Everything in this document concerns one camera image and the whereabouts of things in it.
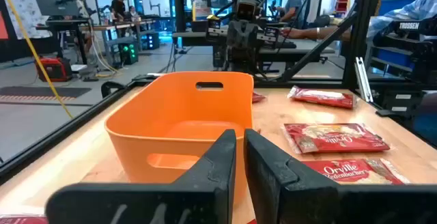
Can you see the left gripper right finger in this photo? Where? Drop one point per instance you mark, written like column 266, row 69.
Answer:
column 307, row 203

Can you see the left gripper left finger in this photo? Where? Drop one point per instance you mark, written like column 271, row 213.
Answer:
column 191, row 203

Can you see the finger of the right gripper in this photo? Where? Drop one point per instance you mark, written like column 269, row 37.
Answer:
column 235, row 39
column 250, row 39

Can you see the red Orville popcorn bag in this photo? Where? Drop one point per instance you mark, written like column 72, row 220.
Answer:
column 257, row 97
column 355, row 172
column 336, row 137
column 321, row 97
column 24, row 220

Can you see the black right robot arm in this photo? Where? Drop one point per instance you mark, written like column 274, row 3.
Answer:
column 240, row 63

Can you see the white plastic bucket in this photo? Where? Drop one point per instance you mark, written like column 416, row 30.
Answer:
column 199, row 3

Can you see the person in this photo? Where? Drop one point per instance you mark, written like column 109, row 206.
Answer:
column 292, row 3
column 403, row 12
column 119, row 7
column 133, row 13

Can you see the grey work desk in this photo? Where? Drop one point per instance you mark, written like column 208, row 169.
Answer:
column 307, row 50

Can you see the black computer blue lights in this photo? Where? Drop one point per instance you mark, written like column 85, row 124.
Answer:
column 152, row 41

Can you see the orange plastic basket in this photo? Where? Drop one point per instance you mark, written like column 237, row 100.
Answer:
column 177, row 114

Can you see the black computer green lights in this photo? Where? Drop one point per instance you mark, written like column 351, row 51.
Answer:
column 128, row 51

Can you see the red storage bins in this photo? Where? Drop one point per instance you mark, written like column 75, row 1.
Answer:
column 342, row 2

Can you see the long wooden workbench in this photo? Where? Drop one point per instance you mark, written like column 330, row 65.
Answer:
column 102, row 27

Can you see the blue storage bin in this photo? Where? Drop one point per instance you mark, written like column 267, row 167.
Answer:
column 392, row 5

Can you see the black monitor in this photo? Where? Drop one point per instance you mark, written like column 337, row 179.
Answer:
column 54, row 2

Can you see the red black toolbox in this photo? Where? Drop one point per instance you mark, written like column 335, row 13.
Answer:
column 54, row 68

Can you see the black floor mat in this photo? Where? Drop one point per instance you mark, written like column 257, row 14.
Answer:
column 41, row 92

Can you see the white patterned cloth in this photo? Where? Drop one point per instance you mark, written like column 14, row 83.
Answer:
column 20, row 12

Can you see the orange fabric panel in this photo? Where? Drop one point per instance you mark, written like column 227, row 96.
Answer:
column 2, row 26

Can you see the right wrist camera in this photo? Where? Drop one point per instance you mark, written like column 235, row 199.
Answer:
column 246, row 8

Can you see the silver metal bracket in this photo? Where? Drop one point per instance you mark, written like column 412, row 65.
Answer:
column 362, row 80

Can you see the black mount with labels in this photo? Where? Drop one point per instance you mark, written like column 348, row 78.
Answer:
column 389, row 104

